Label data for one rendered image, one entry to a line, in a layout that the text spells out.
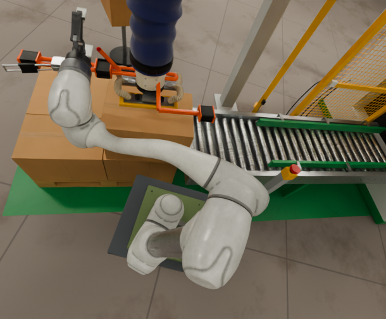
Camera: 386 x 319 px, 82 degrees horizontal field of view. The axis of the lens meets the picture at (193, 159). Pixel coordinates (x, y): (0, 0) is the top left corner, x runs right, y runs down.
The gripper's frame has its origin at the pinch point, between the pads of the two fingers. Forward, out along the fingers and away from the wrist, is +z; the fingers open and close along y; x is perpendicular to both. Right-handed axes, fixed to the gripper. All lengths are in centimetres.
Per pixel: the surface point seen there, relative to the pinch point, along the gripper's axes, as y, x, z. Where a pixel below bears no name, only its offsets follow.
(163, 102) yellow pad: 45, 34, 11
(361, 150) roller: 103, 252, 20
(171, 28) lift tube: 3.1, 32.7, 15.4
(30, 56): 33, -34, 22
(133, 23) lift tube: 4.5, 16.1, 16.8
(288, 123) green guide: 96, 166, 44
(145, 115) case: 64, 24, 15
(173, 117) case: 64, 42, 15
